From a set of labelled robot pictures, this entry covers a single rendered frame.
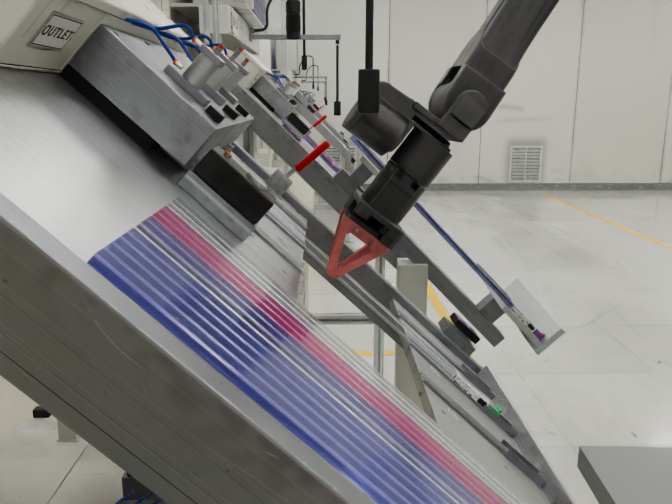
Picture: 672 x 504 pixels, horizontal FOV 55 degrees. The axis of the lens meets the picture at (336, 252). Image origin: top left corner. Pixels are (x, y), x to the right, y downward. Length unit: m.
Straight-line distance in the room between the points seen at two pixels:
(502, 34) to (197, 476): 0.60
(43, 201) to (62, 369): 0.10
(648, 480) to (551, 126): 7.93
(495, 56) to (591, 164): 8.36
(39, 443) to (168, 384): 0.85
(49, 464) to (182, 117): 0.65
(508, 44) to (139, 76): 0.41
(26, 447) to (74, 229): 0.80
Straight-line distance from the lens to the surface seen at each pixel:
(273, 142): 1.74
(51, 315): 0.32
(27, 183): 0.40
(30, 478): 1.08
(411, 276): 1.30
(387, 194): 0.75
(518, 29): 0.79
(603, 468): 1.12
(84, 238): 0.38
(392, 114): 0.74
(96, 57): 0.63
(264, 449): 0.33
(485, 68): 0.77
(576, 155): 9.03
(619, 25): 9.20
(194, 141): 0.61
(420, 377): 0.74
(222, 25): 1.72
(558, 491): 0.79
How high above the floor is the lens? 1.15
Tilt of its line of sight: 13 degrees down
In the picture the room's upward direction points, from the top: straight up
